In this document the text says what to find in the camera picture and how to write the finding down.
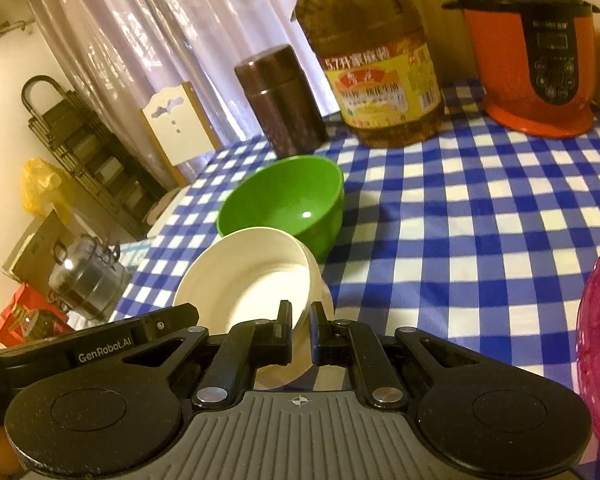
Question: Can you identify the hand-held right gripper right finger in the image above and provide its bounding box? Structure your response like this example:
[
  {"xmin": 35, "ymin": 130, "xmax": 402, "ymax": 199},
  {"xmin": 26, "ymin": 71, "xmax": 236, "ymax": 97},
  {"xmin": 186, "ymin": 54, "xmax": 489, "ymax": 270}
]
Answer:
[{"xmin": 310, "ymin": 304, "xmax": 484, "ymax": 408}]

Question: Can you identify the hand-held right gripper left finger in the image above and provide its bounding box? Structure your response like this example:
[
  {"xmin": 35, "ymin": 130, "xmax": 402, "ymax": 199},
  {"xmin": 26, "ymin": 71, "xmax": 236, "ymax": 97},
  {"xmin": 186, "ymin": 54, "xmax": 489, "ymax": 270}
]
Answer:
[{"xmin": 122, "ymin": 301, "xmax": 294, "ymax": 406}]

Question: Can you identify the white plastic bowl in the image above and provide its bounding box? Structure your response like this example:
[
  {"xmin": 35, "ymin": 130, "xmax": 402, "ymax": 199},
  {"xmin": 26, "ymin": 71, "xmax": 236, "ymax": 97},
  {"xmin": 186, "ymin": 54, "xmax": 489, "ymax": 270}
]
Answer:
[{"xmin": 172, "ymin": 227, "xmax": 335, "ymax": 391}]

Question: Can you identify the green plastic bowl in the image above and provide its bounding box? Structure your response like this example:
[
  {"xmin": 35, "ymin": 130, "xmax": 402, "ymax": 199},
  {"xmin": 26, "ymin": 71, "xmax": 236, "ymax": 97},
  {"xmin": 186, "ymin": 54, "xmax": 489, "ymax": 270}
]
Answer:
[{"xmin": 216, "ymin": 156, "xmax": 345, "ymax": 263}]

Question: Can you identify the steel lidded container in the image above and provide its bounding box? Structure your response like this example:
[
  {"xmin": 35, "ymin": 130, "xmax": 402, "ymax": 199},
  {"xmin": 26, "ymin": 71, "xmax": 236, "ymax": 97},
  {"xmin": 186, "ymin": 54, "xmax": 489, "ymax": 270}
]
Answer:
[{"xmin": 47, "ymin": 234, "xmax": 132, "ymax": 323}]

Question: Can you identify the red box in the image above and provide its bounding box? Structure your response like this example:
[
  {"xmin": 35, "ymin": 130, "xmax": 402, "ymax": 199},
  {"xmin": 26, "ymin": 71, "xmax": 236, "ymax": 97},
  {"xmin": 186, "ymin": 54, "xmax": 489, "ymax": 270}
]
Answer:
[{"xmin": 0, "ymin": 282, "xmax": 76, "ymax": 351}]

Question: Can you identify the brown cardboard box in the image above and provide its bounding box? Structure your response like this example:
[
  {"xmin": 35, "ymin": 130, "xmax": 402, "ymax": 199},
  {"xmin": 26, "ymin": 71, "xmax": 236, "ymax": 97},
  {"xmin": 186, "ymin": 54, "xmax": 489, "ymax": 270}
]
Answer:
[{"xmin": 1, "ymin": 210, "xmax": 73, "ymax": 291}]

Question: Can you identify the yellow plastic bag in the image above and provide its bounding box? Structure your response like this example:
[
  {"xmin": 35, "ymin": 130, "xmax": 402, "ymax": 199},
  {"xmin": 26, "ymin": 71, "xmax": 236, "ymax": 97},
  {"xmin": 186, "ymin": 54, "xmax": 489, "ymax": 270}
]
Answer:
[{"xmin": 21, "ymin": 157, "xmax": 76, "ymax": 223}]

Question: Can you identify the blue white checkered tablecloth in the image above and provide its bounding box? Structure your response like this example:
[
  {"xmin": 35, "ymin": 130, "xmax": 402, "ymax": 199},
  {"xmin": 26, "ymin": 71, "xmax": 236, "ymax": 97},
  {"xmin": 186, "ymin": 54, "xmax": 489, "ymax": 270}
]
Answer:
[{"xmin": 107, "ymin": 80, "xmax": 600, "ymax": 480}]

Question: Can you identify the brown metal thermos jar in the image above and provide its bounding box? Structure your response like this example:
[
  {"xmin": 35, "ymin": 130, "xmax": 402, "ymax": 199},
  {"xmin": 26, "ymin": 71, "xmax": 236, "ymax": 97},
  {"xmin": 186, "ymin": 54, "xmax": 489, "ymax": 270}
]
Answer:
[{"xmin": 234, "ymin": 45, "xmax": 329, "ymax": 159}]

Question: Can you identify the white wooden chair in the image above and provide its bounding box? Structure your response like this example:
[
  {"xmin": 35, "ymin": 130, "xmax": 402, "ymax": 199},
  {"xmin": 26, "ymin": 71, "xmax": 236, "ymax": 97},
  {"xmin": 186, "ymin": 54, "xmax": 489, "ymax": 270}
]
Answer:
[{"xmin": 140, "ymin": 81, "xmax": 221, "ymax": 238}]

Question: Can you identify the large cooking oil bottle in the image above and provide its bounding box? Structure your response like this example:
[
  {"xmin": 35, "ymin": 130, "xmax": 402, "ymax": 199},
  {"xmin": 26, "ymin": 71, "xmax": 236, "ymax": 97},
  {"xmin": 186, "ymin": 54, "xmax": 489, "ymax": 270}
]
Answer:
[{"xmin": 287, "ymin": 0, "xmax": 443, "ymax": 149}]

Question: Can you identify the sheer light curtain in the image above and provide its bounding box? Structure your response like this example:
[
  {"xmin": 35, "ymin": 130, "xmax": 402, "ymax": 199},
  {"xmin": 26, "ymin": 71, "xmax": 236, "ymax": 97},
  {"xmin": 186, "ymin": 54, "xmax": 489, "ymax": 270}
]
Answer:
[{"xmin": 27, "ymin": 0, "xmax": 331, "ymax": 191}]

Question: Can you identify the red electric pressure cooker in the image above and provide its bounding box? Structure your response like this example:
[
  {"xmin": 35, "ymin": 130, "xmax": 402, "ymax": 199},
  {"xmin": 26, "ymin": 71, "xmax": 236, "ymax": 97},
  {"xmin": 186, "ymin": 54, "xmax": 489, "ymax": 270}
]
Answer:
[{"xmin": 441, "ymin": 0, "xmax": 600, "ymax": 140}]

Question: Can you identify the black wire rack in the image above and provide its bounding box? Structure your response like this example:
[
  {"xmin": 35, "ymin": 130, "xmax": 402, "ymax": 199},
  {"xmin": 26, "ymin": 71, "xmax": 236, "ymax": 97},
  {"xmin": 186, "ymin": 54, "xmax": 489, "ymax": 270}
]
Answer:
[{"xmin": 21, "ymin": 75, "xmax": 168, "ymax": 241}]

